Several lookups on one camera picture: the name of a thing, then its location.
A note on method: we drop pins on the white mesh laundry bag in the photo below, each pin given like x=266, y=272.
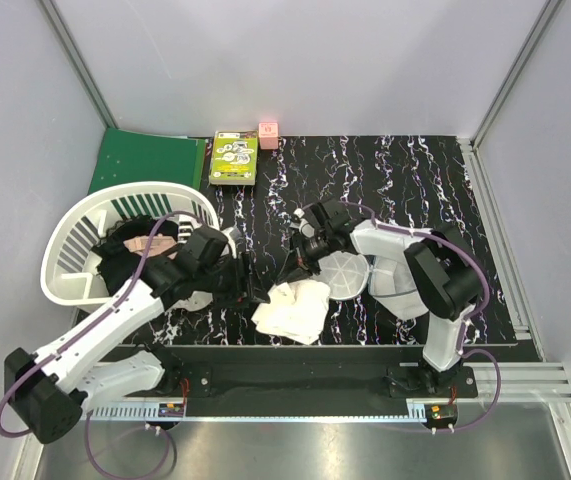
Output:
x=387, y=281

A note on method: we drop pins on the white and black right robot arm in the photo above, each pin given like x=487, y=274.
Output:
x=431, y=272

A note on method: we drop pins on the pink cube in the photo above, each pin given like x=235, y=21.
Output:
x=268, y=135

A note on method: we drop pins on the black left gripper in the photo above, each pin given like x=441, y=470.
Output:
x=242, y=291

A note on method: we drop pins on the green folder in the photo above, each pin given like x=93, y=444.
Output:
x=141, y=174

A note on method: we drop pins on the white plastic laundry basket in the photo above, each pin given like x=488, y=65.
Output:
x=69, y=276

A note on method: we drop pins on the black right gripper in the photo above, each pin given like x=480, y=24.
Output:
x=299, y=250

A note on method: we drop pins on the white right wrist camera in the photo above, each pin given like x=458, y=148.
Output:
x=301, y=225

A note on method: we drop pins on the black lace garment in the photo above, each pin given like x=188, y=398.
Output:
x=115, y=255

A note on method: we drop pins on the pink bra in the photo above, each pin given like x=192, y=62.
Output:
x=159, y=244

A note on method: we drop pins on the white bra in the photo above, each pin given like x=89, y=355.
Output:
x=296, y=311

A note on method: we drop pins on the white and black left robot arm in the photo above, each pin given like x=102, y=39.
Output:
x=52, y=388

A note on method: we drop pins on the yellow green book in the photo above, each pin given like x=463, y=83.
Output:
x=234, y=158

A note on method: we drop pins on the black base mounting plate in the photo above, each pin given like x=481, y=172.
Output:
x=297, y=382

